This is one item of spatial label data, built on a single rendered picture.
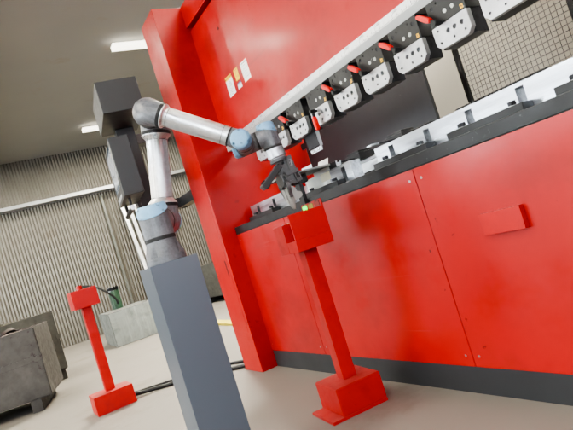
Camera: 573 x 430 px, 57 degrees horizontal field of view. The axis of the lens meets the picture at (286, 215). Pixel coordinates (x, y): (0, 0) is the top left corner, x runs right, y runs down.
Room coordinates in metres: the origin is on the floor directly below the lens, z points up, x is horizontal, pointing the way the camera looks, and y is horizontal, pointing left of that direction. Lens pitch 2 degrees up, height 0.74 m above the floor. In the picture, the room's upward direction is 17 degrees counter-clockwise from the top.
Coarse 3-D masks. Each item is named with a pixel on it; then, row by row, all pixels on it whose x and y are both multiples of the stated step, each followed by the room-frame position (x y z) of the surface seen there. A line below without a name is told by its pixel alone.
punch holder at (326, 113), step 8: (320, 88) 2.36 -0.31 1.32; (312, 96) 2.42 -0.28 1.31; (320, 96) 2.38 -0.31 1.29; (328, 96) 2.34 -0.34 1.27; (312, 104) 2.44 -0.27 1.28; (320, 104) 2.39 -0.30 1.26; (328, 104) 2.34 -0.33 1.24; (320, 112) 2.40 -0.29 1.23; (328, 112) 2.35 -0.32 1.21; (336, 112) 2.36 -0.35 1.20; (320, 120) 2.42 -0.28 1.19; (328, 120) 2.38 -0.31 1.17; (336, 120) 2.44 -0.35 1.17
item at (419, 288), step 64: (384, 192) 2.03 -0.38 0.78; (448, 192) 1.77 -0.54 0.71; (512, 192) 1.57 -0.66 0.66; (256, 256) 3.08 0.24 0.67; (320, 256) 2.52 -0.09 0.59; (384, 256) 2.13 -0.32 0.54; (448, 256) 1.85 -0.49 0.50; (512, 256) 1.63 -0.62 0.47; (384, 320) 2.24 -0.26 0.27; (448, 320) 1.93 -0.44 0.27; (512, 320) 1.69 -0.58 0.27; (448, 384) 2.03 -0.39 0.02; (512, 384) 1.77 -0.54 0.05
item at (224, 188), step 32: (160, 32) 3.19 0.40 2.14; (160, 64) 3.27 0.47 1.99; (192, 64) 3.26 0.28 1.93; (192, 96) 3.22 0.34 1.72; (192, 160) 3.25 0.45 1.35; (224, 160) 3.27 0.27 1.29; (256, 160) 3.37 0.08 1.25; (192, 192) 3.38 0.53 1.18; (224, 192) 3.23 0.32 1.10; (256, 192) 3.34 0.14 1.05; (224, 224) 3.20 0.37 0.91; (224, 256) 3.21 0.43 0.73; (224, 288) 3.34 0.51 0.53; (256, 320) 3.21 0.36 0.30; (256, 352) 3.19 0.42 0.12
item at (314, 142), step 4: (312, 132) 2.55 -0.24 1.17; (316, 132) 2.53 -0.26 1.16; (308, 136) 2.58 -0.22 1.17; (312, 136) 2.56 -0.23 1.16; (316, 136) 2.53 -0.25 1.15; (320, 136) 2.54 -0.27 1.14; (308, 140) 2.59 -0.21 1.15; (312, 140) 2.57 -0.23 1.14; (316, 140) 2.54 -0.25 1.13; (320, 140) 2.53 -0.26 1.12; (308, 144) 2.60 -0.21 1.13; (312, 144) 2.57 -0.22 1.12; (316, 144) 2.55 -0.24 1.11; (320, 144) 2.53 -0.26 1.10; (312, 148) 2.58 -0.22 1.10; (316, 148) 2.57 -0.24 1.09; (320, 148) 2.55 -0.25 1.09; (312, 152) 2.61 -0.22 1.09; (316, 152) 2.58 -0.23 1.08
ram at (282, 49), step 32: (224, 0) 2.85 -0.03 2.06; (256, 0) 2.60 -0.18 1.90; (288, 0) 2.38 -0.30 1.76; (320, 0) 2.21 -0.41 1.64; (352, 0) 2.05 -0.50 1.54; (384, 0) 1.92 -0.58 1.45; (192, 32) 3.27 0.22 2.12; (224, 32) 2.94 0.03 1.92; (256, 32) 2.67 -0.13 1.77; (288, 32) 2.45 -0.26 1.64; (320, 32) 2.26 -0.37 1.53; (352, 32) 2.10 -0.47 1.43; (384, 32) 1.96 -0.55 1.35; (224, 64) 3.03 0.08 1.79; (256, 64) 2.75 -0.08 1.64; (288, 64) 2.51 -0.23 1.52; (320, 64) 2.32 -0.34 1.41; (224, 96) 3.13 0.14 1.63; (256, 96) 2.83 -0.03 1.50
